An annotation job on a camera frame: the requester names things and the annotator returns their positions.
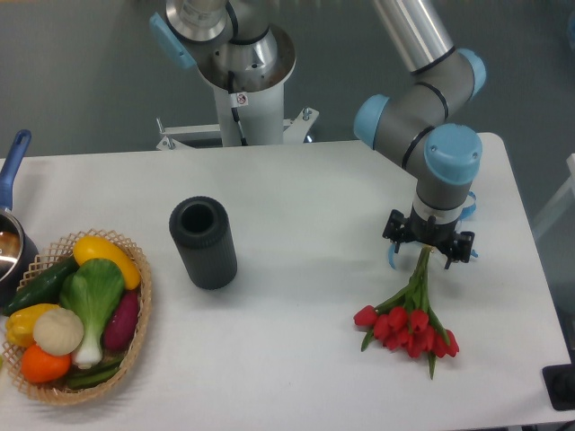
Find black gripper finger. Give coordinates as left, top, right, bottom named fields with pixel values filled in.
left=443, top=231, right=475, bottom=269
left=382, top=209, right=411, bottom=244

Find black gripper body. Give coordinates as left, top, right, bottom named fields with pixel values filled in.
left=407, top=195, right=464, bottom=250

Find red tulip bouquet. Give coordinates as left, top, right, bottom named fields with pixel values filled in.
left=353, top=245, right=460, bottom=378

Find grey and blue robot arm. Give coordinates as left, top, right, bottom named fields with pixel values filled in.
left=149, top=1, right=486, bottom=263

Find black device at table edge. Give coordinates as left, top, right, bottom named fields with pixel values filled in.
left=542, top=364, right=574, bottom=411

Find dark grey ribbed vase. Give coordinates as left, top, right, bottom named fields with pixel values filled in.
left=169, top=196, right=237, bottom=290

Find purple sweet potato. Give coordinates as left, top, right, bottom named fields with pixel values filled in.
left=103, top=291, right=139, bottom=351

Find green bok choy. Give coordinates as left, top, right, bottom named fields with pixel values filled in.
left=59, top=259, right=125, bottom=370

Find green bean pods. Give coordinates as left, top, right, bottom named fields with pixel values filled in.
left=66, top=357, right=123, bottom=391

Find cream white garlic bulb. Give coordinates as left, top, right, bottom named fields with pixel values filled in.
left=32, top=308, right=84, bottom=356

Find dark green cucumber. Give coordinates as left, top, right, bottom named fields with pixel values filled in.
left=2, top=257, right=79, bottom=316

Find woven wicker basket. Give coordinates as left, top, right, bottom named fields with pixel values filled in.
left=3, top=229, right=152, bottom=406

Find orange fruit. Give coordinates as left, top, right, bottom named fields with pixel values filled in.
left=21, top=344, right=72, bottom=383

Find yellow bell pepper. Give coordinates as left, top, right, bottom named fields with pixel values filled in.
left=5, top=303, right=58, bottom=348

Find white frame at right edge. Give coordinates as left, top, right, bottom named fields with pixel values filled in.
left=532, top=154, right=574, bottom=240

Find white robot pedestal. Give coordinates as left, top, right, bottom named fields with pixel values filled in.
left=155, top=24, right=320, bottom=152

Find blue handled saucepan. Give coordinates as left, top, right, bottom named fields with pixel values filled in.
left=1, top=129, right=38, bottom=307

